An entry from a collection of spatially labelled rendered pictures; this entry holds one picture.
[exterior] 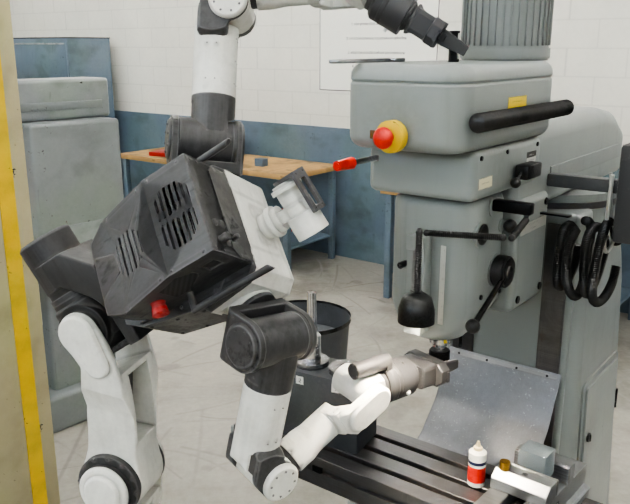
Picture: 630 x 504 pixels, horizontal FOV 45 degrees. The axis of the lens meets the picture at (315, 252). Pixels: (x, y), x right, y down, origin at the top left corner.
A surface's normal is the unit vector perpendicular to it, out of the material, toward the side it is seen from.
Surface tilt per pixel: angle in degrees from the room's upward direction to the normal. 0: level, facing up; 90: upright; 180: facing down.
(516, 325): 90
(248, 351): 83
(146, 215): 75
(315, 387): 90
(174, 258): 65
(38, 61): 90
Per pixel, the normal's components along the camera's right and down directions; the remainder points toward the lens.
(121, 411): -0.30, 0.63
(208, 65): -0.07, -0.04
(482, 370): -0.54, -0.25
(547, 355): -0.61, 0.21
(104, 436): -0.26, 0.26
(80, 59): 0.80, 0.16
